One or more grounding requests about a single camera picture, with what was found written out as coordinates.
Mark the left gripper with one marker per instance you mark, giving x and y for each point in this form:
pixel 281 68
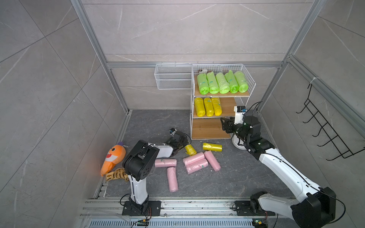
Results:
pixel 185 140

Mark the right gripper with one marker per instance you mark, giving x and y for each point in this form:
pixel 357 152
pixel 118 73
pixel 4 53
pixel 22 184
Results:
pixel 227 125

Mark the yellow roll horizontal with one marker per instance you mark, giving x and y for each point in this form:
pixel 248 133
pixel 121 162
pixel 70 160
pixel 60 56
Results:
pixel 211 147
pixel 190 150

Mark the yellow roll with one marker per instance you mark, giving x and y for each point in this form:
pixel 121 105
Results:
pixel 199 107
pixel 208 107

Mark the yellow roll diagonal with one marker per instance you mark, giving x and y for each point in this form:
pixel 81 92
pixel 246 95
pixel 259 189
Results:
pixel 217 106

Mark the pink roll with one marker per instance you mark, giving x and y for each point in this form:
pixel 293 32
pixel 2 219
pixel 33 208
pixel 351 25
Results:
pixel 196 166
pixel 194 158
pixel 172 179

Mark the green roll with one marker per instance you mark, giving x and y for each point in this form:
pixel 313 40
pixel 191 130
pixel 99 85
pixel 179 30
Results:
pixel 233 85
pixel 212 82
pixel 223 85
pixel 203 84

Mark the green roll diagonal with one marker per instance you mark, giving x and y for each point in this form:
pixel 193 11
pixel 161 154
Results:
pixel 242 82

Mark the pink roll diagonal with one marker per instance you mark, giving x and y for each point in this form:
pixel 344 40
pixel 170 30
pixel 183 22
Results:
pixel 212 161

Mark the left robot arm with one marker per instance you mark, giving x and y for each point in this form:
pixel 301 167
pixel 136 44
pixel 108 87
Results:
pixel 139 162

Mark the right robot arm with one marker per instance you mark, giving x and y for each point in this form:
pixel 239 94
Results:
pixel 312 207

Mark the white round paddle object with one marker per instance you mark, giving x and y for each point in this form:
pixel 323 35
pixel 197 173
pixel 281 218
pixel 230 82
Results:
pixel 236 142

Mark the pink roll left horizontal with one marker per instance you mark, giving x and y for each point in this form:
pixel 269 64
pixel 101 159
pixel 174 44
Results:
pixel 161 163

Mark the pink roll bottom upright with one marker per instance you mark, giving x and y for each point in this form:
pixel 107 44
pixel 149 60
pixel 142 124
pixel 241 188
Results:
pixel 172 179

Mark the small brown white plush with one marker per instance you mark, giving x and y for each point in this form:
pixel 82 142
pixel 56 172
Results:
pixel 203 71

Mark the orange carrot plush toy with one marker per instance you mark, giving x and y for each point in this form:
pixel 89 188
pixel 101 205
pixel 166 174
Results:
pixel 115 155

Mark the brown patterned flat item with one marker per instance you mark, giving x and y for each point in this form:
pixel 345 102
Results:
pixel 119 173

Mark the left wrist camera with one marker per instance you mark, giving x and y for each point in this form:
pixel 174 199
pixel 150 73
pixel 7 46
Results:
pixel 172 131

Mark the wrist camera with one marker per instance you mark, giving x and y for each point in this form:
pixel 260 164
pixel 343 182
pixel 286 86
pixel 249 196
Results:
pixel 240 112
pixel 172 131

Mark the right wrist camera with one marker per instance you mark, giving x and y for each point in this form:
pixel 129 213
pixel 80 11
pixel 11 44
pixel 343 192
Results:
pixel 240 112

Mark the white wire three-tier shelf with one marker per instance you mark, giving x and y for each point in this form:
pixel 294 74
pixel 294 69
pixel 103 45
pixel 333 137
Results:
pixel 210 128

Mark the white wire wall basket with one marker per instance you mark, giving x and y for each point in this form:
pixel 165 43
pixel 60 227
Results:
pixel 173 76

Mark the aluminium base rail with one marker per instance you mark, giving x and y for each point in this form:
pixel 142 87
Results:
pixel 170 208

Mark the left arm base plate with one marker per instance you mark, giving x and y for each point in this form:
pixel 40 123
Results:
pixel 150 208

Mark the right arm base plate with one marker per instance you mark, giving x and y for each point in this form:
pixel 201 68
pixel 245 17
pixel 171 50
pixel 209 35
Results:
pixel 245 209

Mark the black wire wall hook rack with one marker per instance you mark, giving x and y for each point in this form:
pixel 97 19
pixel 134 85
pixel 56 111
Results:
pixel 326 128

